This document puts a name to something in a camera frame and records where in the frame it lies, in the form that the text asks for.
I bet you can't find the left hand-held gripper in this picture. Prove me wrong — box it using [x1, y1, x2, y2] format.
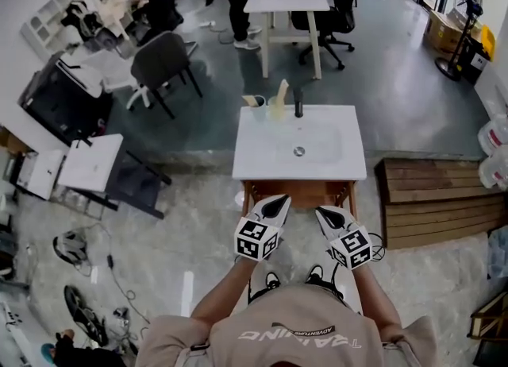
[233, 194, 292, 263]

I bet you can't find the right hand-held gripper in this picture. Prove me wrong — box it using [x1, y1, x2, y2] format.
[315, 205, 374, 271]

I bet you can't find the wooden cabinet door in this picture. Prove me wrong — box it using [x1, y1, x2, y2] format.
[337, 180, 360, 222]
[241, 180, 259, 218]

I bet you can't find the person's left forearm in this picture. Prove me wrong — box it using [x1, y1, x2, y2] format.
[190, 256, 260, 321]

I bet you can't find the person's right forearm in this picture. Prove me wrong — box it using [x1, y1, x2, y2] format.
[350, 265, 404, 333]

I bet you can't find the wooden vanity cabinet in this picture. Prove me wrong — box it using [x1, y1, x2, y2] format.
[239, 178, 360, 222]

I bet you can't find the white sink basin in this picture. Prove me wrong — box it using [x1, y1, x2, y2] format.
[231, 104, 368, 181]

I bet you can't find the person's left shoe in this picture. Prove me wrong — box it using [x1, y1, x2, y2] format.
[263, 271, 283, 292]

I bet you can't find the person's beige shirt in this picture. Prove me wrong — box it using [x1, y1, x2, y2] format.
[137, 284, 438, 367]

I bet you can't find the wooden slatted platform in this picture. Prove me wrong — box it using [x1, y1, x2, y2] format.
[374, 157, 508, 251]

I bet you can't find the beige cup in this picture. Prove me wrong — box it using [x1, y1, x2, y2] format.
[267, 95, 288, 122]

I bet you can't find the clear cup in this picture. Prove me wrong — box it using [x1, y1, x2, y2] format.
[252, 95, 268, 124]

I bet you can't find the black faucet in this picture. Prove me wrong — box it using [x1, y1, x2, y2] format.
[292, 87, 306, 118]

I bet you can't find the tall beige tube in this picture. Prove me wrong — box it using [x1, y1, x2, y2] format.
[276, 78, 291, 109]

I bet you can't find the dark metal basin stand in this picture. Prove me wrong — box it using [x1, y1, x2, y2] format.
[78, 146, 173, 221]

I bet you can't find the blue plastic bag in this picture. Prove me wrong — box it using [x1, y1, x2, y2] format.
[487, 225, 508, 280]

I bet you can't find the clear plastic jug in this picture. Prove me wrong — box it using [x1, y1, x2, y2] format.
[477, 112, 508, 156]
[477, 150, 508, 192]

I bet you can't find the white swivel chair base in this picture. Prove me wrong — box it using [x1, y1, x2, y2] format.
[125, 83, 160, 112]

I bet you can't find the white square basin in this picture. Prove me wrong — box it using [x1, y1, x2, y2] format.
[56, 133, 125, 193]

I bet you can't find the grey chair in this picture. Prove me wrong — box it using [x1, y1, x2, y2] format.
[130, 30, 204, 121]

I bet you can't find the grey white headset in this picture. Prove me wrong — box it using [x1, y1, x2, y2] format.
[52, 229, 90, 268]

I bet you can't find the black panel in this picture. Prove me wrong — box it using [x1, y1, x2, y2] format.
[473, 338, 508, 367]

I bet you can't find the black standing fan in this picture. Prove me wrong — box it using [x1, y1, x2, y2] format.
[433, 0, 485, 83]

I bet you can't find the black office chair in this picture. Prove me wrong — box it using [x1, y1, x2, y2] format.
[291, 0, 364, 72]

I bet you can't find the small black box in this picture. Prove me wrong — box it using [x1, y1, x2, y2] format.
[461, 37, 491, 85]

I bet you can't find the white desk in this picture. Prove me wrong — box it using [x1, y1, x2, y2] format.
[242, 0, 332, 81]

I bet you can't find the black headband device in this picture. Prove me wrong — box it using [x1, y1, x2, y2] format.
[63, 284, 110, 347]

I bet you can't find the cardboard box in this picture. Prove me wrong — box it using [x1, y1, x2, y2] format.
[423, 9, 468, 55]

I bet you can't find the white striped bag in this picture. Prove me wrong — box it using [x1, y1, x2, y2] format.
[55, 48, 106, 99]

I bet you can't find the yellow sign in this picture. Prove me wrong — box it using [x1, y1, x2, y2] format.
[479, 24, 498, 61]

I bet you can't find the cream high chair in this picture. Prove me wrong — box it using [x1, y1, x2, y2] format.
[94, 0, 133, 41]

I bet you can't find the black bag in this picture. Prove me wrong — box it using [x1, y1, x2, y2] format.
[60, 0, 101, 41]

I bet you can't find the white shelf unit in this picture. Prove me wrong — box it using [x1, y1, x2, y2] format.
[19, 0, 73, 53]

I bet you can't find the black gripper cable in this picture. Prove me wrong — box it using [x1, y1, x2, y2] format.
[368, 231, 387, 264]

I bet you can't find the black floor cable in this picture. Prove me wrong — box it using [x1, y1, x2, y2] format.
[106, 253, 152, 325]

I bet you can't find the wooden frame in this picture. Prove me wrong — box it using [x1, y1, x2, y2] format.
[467, 289, 508, 343]

